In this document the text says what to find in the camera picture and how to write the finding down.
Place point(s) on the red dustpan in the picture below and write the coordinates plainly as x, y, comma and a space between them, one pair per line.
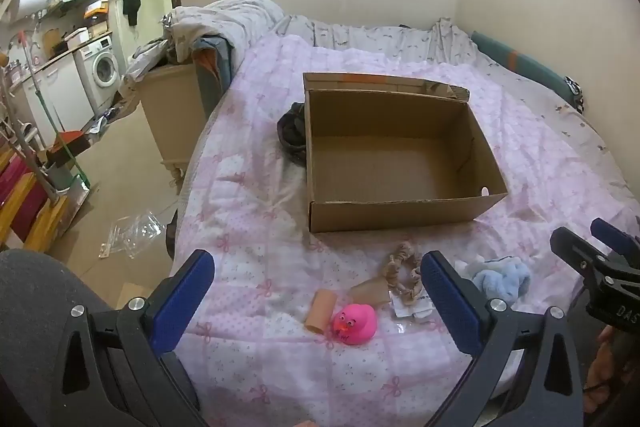
72, 139

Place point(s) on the grey floral duvet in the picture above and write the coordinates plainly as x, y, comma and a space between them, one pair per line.
225, 14

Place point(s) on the wooden nightstand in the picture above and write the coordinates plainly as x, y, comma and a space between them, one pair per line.
170, 117

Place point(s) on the white washing machine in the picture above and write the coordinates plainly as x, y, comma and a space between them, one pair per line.
100, 67

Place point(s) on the beige scrunchie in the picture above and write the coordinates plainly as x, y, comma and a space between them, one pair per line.
391, 259

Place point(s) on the teal cushion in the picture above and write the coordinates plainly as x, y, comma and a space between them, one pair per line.
520, 62

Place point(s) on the brown cardboard box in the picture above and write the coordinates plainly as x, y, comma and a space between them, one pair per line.
400, 157

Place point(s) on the pink patterned blanket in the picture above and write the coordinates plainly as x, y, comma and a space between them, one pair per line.
260, 187

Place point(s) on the black hanging garment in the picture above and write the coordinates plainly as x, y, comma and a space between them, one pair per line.
131, 4

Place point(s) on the flattened cardboard tube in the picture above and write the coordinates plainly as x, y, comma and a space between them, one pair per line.
371, 292

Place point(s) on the person's right hand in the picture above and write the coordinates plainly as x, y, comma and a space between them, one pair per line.
602, 367

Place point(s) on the white base cabinet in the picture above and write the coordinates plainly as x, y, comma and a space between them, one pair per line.
60, 92

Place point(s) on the clear plastic packaging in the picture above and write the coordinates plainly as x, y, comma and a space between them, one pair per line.
132, 234

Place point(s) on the grey cloth pile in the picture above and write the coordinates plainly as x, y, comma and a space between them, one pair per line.
147, 57

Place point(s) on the blue fluffy cloth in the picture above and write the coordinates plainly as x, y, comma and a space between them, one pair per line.
500, 281

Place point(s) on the flat cardboard piece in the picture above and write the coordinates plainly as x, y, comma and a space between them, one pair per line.
135, 294

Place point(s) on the yellow and red rack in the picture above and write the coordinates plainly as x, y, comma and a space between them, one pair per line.
30, 207

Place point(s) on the dark cloth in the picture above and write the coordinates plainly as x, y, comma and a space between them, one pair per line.
292, 134

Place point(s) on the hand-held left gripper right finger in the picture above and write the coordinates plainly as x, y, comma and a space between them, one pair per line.
450, 307

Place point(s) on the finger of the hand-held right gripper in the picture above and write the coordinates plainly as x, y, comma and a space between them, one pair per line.
575, 249
616, 233

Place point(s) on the blue folded clothes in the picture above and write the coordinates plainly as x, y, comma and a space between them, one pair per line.
215, 57

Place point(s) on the pink rubber duck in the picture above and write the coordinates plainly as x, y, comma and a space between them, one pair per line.
356, 324

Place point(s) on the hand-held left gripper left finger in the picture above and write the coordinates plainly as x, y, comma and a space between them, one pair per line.
184, 294

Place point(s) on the clear plastic packet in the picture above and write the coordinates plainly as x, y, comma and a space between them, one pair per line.
407, 307

